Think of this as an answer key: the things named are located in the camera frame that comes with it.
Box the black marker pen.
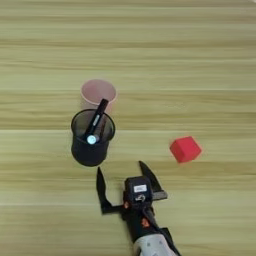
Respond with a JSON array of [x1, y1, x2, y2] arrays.
[[83, 98, 110, 139]]

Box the white capped pen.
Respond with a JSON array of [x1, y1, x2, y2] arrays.
[[86, 134, 98, 146]]

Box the pink plastic cup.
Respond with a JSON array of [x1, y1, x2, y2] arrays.
[[79, 78, 118, 113]]

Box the black mesh pen holder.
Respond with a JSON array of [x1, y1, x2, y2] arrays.
[[70, 108, 116, 167]]

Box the red cube block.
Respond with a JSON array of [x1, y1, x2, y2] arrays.
[[169, 135, 203, 164]]

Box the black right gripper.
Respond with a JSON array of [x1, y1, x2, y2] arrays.
[[96, 160, 171, 244]]

